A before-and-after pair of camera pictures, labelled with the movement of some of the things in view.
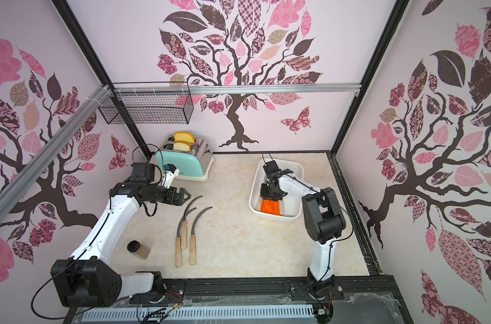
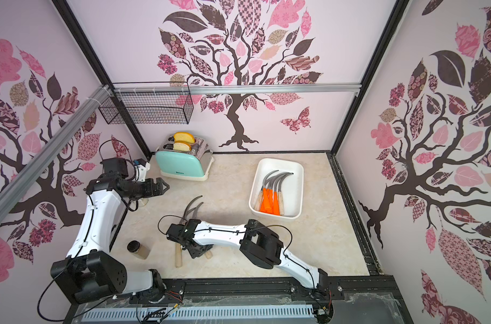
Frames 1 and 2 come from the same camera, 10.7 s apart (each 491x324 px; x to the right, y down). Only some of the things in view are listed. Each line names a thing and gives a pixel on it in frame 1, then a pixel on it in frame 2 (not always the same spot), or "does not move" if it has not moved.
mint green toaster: x=193 y=165 does not move
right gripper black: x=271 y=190 -> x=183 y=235
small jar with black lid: x=141 y=250 does not move
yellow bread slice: x=184 y=137 does not move
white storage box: x=290 y=207 does not move
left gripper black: x=178 y=201 -> x=150 y=191
